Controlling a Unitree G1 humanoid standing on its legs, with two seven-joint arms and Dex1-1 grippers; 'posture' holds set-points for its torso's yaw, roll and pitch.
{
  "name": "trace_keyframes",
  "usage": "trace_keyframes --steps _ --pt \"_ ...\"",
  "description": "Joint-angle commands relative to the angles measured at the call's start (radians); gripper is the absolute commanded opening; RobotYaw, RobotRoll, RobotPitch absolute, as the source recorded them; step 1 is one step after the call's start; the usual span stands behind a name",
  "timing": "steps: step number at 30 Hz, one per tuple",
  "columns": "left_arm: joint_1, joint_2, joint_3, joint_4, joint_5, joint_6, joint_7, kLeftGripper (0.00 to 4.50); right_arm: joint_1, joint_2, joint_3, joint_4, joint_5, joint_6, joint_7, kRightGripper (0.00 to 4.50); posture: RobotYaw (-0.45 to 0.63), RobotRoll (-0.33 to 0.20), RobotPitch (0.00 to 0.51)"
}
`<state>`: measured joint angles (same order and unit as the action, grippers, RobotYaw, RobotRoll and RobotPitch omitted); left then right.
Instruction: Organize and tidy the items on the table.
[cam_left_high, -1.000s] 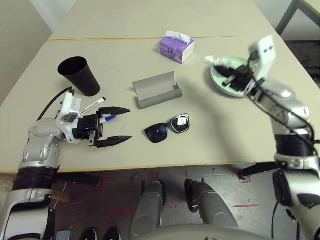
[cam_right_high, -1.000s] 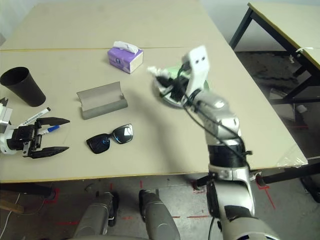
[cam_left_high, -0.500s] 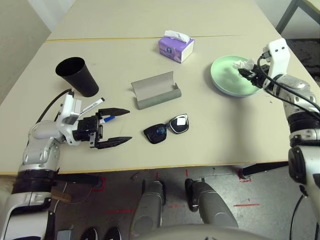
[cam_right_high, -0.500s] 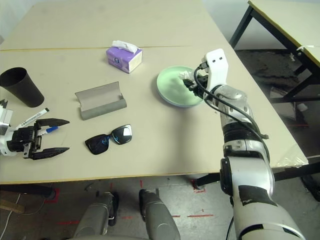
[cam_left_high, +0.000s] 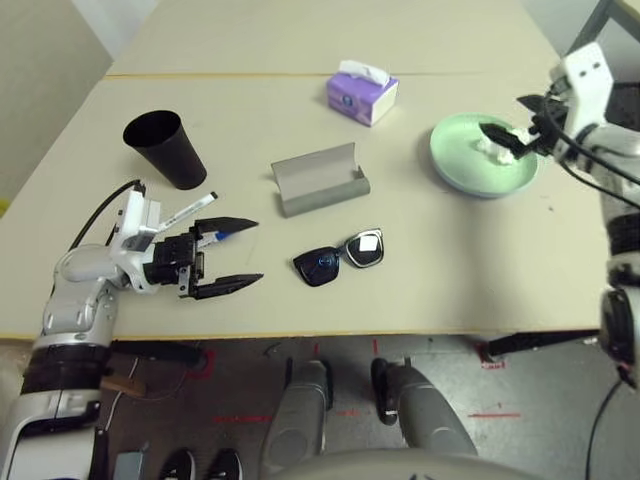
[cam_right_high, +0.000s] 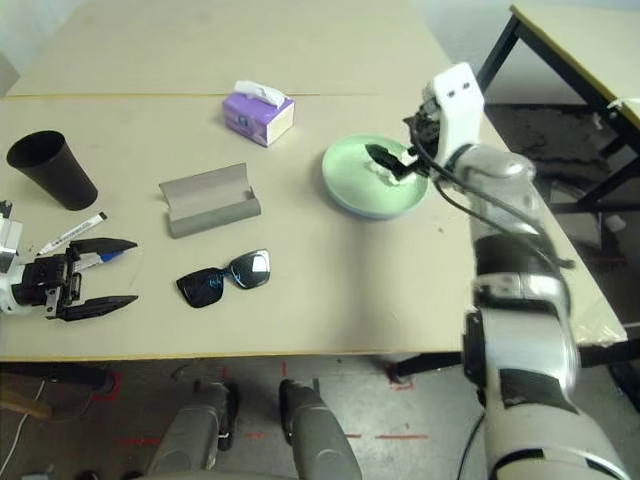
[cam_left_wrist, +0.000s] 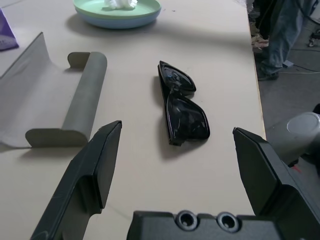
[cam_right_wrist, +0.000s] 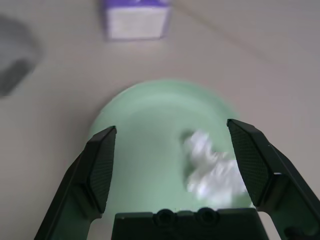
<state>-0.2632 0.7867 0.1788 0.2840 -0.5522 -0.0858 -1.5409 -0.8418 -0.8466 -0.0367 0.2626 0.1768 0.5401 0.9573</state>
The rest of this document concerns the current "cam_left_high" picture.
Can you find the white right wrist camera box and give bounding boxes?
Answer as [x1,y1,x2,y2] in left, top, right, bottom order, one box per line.
[549,41,615,146]

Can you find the green plate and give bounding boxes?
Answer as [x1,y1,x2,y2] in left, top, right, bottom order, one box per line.
[429,112,542,195]

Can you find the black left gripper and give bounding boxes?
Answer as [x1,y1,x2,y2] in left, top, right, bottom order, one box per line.
[144,216,265,302]

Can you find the black-legged side table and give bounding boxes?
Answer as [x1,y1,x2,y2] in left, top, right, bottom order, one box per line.
[563,0,640,59]

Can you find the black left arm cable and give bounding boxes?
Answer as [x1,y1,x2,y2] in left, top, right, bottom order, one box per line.
[69,179,147,251]

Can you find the grey robot right leg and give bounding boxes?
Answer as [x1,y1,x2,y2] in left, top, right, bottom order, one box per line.
[370,357,479,457]

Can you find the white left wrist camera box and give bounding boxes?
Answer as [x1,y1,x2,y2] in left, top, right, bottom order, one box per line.
[112,187,164,251]

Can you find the grey glasses case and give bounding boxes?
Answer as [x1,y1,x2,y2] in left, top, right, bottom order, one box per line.
[270,141,372,220]

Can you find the black sunglasses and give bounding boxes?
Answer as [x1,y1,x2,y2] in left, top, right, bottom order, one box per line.
[292,227,386,289]

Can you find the grey floor box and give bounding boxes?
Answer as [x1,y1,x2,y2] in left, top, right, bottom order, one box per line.
[117,449,147,480]

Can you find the grey robot leg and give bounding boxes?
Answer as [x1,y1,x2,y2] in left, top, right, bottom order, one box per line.
[370,357,479,457]
[262,359,334,480]

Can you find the black table foot bar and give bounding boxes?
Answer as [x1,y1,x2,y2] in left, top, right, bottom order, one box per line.
[112,341,206,374]
[487,329,601,361]

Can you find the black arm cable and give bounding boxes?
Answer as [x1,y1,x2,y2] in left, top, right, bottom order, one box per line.
[544,84,640,206]
[69,179,147,251]

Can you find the white tissue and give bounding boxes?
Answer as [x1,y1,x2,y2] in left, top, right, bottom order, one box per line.
[474,127,531,165]

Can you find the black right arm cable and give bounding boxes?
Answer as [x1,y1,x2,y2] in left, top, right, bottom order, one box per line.
[544,84,640,206]

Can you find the black sneaker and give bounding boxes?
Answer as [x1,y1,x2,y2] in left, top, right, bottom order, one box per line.
[158,448,197,480]
[204,448,246,480]

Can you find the grey robot left leg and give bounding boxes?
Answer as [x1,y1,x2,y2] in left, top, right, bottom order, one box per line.
[262,359,334,480]

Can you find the wooden plank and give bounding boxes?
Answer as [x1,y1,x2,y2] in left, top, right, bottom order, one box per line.
[99,374,147,397]

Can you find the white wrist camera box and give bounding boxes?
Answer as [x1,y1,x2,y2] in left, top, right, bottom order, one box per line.
[112,187,164,251]
[549,41,615,146]

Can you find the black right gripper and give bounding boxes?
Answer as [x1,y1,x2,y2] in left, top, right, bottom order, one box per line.
[479,93,576,162]

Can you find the black hanging cable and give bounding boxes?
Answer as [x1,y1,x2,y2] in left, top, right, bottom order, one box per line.
[589,379,640,480]

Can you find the grey robot torso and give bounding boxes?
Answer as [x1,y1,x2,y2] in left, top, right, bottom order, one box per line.
[299,444,501,480]

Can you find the purple tissue pack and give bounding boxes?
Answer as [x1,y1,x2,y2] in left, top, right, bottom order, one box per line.
[325,59,400,127]

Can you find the black-capped white marker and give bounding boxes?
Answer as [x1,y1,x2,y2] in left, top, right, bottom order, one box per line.
[158,191,220,234]

